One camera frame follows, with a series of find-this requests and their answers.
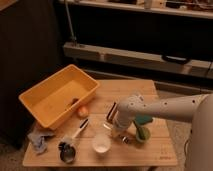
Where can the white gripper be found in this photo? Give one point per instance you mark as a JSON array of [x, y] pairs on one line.
[[118, 129]]

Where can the silver metal fork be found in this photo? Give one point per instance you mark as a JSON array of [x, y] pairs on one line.
[[124, 139]]

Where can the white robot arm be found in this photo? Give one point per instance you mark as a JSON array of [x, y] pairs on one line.
[[195, 109]]

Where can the brown striped chocolate bar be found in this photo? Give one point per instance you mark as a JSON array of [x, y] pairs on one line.
[[112, 112]]

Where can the small white cup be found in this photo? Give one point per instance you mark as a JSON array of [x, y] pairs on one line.
[[101, 143]]

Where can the small orange ball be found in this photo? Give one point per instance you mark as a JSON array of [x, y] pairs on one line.
[[83, 112]]

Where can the small dark item in bin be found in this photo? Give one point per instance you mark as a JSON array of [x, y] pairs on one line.
[[74, 101]]

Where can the yellow plastic bin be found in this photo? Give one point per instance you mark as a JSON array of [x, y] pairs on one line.
[[49, 101]]

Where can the crumpled blue grey cloth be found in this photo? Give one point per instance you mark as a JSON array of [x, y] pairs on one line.
[[37, 139]]

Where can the black handle on rail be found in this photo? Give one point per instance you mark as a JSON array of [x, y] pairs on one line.
[[180, 61]]

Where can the grey metal shelf rail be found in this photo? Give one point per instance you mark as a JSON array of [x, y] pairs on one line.
[[137, 59]]

